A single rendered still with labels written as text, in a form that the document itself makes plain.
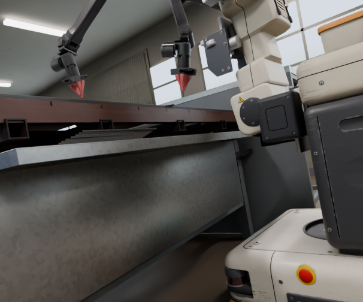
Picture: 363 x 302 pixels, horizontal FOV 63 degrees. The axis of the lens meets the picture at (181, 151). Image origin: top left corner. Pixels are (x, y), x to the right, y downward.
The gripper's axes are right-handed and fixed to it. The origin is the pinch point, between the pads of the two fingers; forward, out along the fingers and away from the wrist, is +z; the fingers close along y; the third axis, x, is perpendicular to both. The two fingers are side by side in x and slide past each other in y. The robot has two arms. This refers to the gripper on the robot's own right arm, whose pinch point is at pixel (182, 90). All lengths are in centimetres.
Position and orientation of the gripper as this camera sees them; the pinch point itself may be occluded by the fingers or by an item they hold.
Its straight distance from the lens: 134.6
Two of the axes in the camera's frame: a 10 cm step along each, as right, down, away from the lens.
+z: -0.3, 9.9, 1.2
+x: 5.6, -0.9, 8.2
